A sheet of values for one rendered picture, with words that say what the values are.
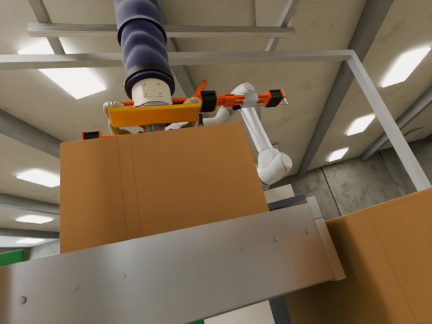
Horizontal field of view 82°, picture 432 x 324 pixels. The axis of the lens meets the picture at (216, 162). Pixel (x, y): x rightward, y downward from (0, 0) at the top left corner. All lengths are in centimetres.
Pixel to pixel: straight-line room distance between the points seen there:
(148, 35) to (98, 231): 89
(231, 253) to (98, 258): 29
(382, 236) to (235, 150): 47
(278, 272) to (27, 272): 53
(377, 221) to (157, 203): 57
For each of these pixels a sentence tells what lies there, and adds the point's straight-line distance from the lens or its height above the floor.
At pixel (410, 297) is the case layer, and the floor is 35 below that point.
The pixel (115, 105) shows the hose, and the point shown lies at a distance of 102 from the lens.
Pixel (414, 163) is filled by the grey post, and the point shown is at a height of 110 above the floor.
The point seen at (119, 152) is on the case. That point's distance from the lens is 84.
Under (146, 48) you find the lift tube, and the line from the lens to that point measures 124.
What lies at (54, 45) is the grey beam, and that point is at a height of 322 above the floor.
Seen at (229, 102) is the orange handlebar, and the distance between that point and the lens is 122.
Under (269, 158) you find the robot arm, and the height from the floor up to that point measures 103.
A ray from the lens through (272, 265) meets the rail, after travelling 64.
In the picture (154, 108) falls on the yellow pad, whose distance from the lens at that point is 97.
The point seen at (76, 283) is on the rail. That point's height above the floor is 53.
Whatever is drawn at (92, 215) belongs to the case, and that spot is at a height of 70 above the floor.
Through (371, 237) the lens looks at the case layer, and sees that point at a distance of 72.
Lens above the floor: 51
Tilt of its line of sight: 21 degrees up
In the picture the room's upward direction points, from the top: 14 degrees counter-clockwise
